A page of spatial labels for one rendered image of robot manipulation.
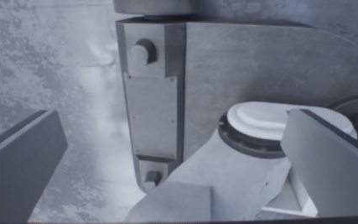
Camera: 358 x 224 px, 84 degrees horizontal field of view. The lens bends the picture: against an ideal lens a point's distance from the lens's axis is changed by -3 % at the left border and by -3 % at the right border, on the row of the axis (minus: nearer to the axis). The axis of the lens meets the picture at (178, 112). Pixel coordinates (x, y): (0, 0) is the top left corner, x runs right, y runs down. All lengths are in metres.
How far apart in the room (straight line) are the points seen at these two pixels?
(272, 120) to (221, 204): 0.16
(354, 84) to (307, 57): 0.12
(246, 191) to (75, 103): 0.72
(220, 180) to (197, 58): 0.27
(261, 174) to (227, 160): 0.05
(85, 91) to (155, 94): 0.39
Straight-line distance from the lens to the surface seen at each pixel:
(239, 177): 0.31
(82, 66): 0.78
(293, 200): 0.50
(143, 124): 0.54
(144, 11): 0.44
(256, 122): 0.35
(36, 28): 0.85
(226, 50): 0.46
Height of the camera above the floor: 0.61
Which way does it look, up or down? 59 degrees down
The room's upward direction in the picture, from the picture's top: 160 degrees counter-clockwise
